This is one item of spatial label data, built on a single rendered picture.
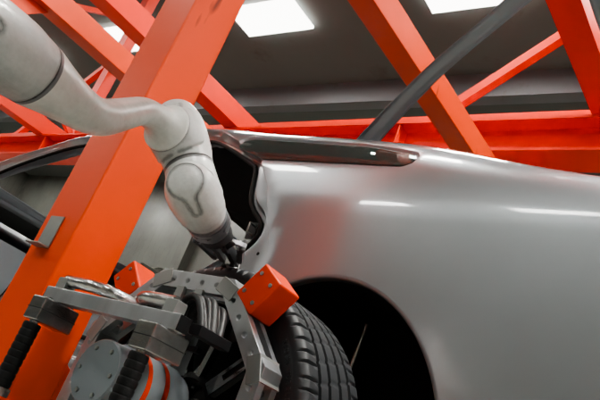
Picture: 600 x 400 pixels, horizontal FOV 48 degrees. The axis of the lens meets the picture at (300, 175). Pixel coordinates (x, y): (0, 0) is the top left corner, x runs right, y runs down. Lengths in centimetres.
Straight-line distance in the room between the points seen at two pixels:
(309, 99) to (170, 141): 965
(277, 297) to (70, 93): 61
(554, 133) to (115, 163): 314
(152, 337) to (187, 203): 25
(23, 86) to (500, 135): 385
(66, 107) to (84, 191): 84
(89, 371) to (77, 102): 58
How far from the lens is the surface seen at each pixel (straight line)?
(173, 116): 136
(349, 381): 154
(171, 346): 124
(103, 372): 138
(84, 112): 106
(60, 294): 150
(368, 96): 1035
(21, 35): 95
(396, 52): 312
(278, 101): 1137
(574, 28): 374
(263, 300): 138
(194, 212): 131
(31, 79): 97
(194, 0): 209
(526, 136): 449
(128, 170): 187
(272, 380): 134
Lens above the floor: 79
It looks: 23 degrees up
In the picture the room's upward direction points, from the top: 21 degrees clockwise
